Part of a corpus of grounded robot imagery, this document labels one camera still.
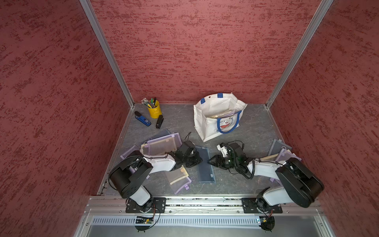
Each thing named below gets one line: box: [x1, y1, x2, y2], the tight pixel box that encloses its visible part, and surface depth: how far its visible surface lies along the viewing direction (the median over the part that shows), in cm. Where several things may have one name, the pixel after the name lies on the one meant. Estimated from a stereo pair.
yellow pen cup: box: [147, 99, 162, 119], surface depth 109 cm
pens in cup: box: [141, 97, 157, 109], surface depth 104 cm
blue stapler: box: [134, 111, 152, 127], surface depth 110 cm
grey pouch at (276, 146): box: [267, 138, 293, 157], surface depth 98 cm
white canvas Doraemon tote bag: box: [193, 92, 248, 143], surface depth 99 cm
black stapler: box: [155, 114, 164, 129], surface depth 109 cm
